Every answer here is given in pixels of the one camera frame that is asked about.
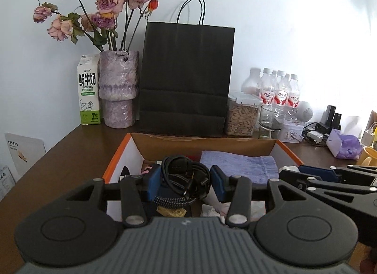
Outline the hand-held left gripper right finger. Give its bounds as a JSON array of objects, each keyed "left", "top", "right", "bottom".
[{"left": 210, "top": 166, "right": 308, "bottom": 228}]

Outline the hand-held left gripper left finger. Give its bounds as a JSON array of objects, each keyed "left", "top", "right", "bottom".
[{"left": 66, "top": 164, "right": 163, "bottom": 228}]

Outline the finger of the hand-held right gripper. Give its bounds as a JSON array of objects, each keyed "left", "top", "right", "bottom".
[
  {"left": 278, "top": 164, "right": 377, "bottom": 188},
  {"left": 305, "top": 185, "right": 377, "bottom": 205}
]

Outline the braided black white cable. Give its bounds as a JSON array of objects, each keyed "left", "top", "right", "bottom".
[{"left": 154, "top": 193, "right": 197, "bottom": 208}]

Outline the black cable bundle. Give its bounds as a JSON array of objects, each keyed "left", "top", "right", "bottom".
[{"left": 160, "top": 155, "right": 212, "bottom": 201}]

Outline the orange-edged cardboard box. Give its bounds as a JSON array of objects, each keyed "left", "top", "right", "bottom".
[{"left": 102, "top": 133, "right": 304, "bottom": 224}]

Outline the clear container of seeds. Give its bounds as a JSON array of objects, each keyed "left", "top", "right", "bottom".
[{"left": 225, "top": 91, "right": 263, "bottom": 137}]

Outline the white crumpled cloth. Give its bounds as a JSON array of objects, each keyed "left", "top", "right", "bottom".
[{"left": 201, "top": 203, "right": 233, "bottom": 219}]

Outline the white power adapter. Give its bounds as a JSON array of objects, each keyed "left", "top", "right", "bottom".
[{"left": 306, "top": 131, "right": 324, "bottom": 144}]

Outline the purple tissue pack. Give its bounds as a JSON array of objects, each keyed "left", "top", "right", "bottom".
[{"left": 325, "top": 115, "right": 363, "bottom": 159}]

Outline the white printed tin box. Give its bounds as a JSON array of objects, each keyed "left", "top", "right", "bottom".
[{"left": 278, "top": 121, "right": 305, "bottom": 143}]

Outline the yellow cup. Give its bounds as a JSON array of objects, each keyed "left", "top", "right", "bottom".
[{"left": 356, "top": 145, "right": 377, "bottom": 168}]

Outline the black charging stand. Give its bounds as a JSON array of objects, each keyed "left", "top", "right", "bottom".
[{"left": 325, "top": 105, "right": 343, "bottom": 131}]

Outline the white round speaker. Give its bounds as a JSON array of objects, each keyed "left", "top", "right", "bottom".
[{"left": 295, "top": 101, "right": 314, "bottom": 122}]

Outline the clear glass cup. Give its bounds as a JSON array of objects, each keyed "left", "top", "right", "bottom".
[{"left": 258, "top": 105, "right": 287, "bottom": 139}]

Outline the pack of water bottles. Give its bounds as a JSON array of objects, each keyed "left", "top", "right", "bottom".
[{"left": 242, "top": 67, "right": 301, "bottom": 121}]

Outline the purple textured vase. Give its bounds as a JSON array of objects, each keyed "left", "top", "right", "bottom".
[{"left": 98, "top": 50, "right": 140, "bottom": 129}]

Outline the white green milk carton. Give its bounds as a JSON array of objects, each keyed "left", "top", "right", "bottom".
[{"left": 77, "top": 54, "right": 101, "bottom": 125}]

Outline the black paper bag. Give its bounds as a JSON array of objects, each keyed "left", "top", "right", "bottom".
[{"left": 138, "top": 0, "right": 235, "bottom": 137}]

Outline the white printed board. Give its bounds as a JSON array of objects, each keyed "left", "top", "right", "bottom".
[{"left": 4, "top": 133, "right": 47, "bottom": 184}]

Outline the printed carton box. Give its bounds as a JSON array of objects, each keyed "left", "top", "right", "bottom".
[{"left": 0, "top": 164, "right": 16, "bottom": 202}]

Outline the dried pink rose bouquet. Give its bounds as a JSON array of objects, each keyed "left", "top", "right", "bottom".
[{"left": 33, "top": 0, "right": 160, "bottom": 52}]

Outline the purple knit drawstring pouch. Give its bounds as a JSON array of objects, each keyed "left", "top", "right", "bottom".
[{"left": 200, "top": 150, "right": 279, "bottom": 185}]

